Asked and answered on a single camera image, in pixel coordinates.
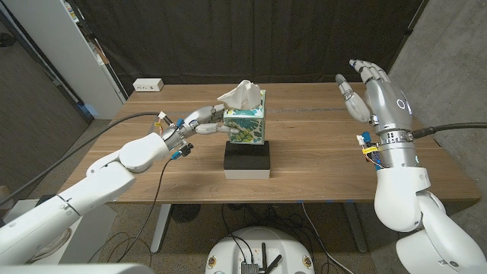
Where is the white floor cable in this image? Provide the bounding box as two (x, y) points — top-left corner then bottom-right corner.
(301, 202), (355, 274)

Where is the white table leg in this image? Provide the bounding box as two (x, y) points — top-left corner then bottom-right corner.
(150, 203), (172, 254)

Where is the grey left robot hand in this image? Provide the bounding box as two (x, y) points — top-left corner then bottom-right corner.
(162, 104), (240, 152)

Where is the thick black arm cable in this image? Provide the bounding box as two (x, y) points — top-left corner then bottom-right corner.
(0, 111), (168, 206)
(412, 122), (487, 140)

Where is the black curtain backdrop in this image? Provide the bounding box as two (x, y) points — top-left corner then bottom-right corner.
(74, 0), (425, 96)

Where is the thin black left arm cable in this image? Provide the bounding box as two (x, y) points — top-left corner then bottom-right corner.
(116, 157), (174, 263)

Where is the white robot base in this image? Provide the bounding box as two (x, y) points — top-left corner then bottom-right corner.
(205, 226), (316, 274)

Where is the black floor cable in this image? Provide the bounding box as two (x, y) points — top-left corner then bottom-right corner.
(221, 204), (255, 264)

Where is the floral teal tissue box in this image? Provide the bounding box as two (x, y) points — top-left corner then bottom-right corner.
(223, 89), (267, 145)

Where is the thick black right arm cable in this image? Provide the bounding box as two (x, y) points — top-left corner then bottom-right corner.
(412, 122), (487, 140)

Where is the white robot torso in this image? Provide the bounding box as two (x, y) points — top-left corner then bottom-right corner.
(0, 263), (155, 274)

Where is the white tissue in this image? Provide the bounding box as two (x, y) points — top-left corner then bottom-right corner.
(217, 79), (263, 110)

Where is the white power strip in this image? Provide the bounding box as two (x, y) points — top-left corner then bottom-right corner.
(132, 78), (165, 93)

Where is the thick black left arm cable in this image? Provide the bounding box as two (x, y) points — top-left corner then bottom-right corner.
(0, 111), (168, 206)

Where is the black box with antennas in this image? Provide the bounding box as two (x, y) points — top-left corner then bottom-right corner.
(240, 241), (283, 274)

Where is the black and white block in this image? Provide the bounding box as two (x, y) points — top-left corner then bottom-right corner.
(223, 140), (272, 180)

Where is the grey table leg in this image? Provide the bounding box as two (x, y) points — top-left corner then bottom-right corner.
(342, 202), (368, 254)

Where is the white cabinet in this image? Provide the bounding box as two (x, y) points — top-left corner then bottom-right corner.
(2, 0), (129, 120)

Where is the black round floor fan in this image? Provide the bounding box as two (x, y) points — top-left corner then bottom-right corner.
(170, 203), (202, 224)

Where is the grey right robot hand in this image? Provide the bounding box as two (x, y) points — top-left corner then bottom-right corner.
(334, 58), (415, 145)

